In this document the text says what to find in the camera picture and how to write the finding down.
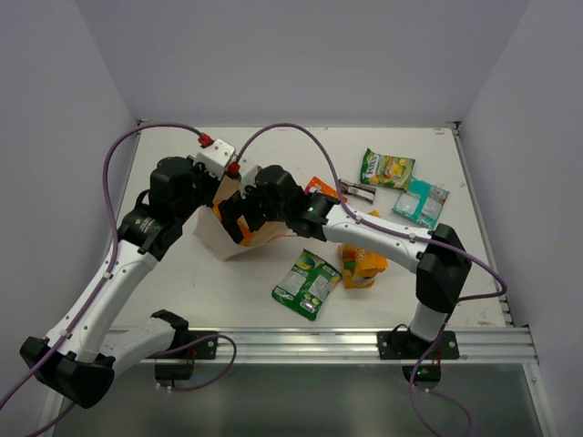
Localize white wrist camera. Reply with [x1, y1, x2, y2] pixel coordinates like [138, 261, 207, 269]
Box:
[227, 158, 261, 198]
[195, 138, 237, 180]

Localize colourful candy packet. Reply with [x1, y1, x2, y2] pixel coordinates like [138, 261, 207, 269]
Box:
[304, 177, 347, 201]

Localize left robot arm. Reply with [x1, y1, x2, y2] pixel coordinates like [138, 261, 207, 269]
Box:
[19, 157, 220, 409]

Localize orange cocoaland snack packet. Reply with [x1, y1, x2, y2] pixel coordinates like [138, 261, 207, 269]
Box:
[212, 200, 253, 247]

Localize purple cable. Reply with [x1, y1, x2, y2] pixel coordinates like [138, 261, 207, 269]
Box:
[234, 121, 509, 437]
[0, 121, 238, 437]

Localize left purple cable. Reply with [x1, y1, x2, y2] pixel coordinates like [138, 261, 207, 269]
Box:
[0, 121, 238, 437]

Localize green white snack packet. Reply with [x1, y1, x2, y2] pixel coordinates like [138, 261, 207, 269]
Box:
[271, 249, 342, 321]

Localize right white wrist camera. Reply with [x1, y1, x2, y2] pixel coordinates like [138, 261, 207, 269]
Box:
[227, 158, 261, 198]

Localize right black base bracket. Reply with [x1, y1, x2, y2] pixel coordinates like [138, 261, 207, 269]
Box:
[376, 324, 460, 386]

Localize left black base bracket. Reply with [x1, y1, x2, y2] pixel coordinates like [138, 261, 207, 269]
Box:
[154, 330, 218, 388]

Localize green yellow candy packet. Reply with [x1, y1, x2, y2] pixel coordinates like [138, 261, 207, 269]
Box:
[360, 148, 416, 190]

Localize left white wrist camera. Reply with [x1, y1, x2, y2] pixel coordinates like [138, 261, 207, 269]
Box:
[195, 138, 237, 180]

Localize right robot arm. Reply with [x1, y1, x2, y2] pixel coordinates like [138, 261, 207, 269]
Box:
[216, 164, 471, 358]

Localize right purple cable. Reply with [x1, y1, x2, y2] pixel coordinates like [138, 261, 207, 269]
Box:
[234, 121, 509, 437]

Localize teal snack packet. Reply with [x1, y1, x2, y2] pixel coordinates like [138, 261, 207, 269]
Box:
[392, 178, 450, 229]

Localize brown chocolate bar wrapper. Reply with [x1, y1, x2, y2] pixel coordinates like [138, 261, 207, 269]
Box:
[340, 179, 376, 204]

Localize white paper bag orange handles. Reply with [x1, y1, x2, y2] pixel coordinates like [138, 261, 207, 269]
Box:
[193, 177, 294, 260]

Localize orange gummy packet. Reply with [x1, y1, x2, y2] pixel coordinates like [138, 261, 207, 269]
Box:
[338, 244, 388, 290]

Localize black base bracket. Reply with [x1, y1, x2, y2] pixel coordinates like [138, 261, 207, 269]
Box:
[154, 330, 218, 388]
[376, 324, 460, 386]

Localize aluminium mounting rail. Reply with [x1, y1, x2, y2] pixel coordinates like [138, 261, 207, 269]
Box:
[108, 325, 541, 365]

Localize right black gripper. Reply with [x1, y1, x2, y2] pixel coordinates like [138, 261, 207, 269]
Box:
[218, 182, 290, 244]

